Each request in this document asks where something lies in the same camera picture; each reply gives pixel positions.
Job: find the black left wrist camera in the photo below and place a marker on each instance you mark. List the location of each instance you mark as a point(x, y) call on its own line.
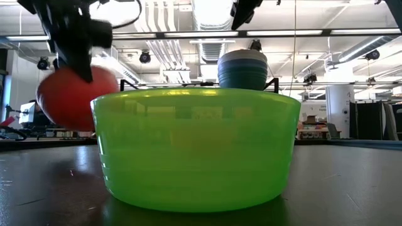
point(102, 34)

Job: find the white computer monitor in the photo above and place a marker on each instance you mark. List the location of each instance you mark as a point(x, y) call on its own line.
point(27, 112)

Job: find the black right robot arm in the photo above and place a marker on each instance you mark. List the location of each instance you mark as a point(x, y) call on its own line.
point(395, 12)

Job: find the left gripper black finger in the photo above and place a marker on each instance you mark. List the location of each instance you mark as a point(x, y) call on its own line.
point(80, 70)

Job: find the silver ventilation duct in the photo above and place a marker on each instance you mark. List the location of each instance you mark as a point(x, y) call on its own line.
point(212, 50)
point(361, 48)

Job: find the ceiling light panel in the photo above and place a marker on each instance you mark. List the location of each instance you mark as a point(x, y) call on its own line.
point(364, 31)
point(201, 34)
point(135, 35)
point(282, 32)
point(28, 38)

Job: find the green translucent plastic bowl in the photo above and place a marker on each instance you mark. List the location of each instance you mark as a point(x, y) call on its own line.
point(194, 150)

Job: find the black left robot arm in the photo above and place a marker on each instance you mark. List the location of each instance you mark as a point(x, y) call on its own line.
point(26, 4)

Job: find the black room partition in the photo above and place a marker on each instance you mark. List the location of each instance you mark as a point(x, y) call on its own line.
point(367, 120)

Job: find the orange red plastic bowl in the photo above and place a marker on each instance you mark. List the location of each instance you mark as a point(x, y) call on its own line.
point(63, 103)

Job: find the black ceiling-mounted camera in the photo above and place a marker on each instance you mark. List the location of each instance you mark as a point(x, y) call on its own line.
point(310, 78)
point(144, 57)
point(256, 46)
point(43, 63)
point(372, 55)

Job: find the storage rack with boxes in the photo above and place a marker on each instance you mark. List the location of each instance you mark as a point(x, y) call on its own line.
point(309, 133)

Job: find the stack of blue bowls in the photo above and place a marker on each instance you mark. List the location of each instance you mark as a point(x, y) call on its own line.
point(242, 66)

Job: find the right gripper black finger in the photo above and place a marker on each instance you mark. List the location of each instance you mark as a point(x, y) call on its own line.
point(243, 12)

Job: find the white ceiling pipe bundle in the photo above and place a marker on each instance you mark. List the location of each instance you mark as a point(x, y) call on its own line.
point(163, 50)

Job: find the red object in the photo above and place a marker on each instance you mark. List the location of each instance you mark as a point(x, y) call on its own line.
point(7, 121)

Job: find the white round pillar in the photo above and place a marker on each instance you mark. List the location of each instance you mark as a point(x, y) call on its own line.
point(339, 110)

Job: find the person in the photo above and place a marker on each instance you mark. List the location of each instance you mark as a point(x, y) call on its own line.
point(41, 119)

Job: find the teal plastic bowl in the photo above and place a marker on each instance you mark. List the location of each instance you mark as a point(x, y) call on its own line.
point(242, 83)

